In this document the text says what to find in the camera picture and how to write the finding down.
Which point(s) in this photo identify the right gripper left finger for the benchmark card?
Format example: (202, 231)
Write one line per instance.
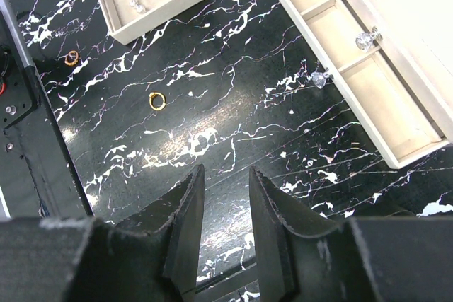
(149, 256)

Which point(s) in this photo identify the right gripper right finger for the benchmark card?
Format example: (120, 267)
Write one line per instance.
(302, 256)

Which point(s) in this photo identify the beige jewelry box with drawers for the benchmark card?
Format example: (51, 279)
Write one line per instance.
(391, 60)

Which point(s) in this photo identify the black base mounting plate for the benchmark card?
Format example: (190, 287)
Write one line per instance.
(38, 176)

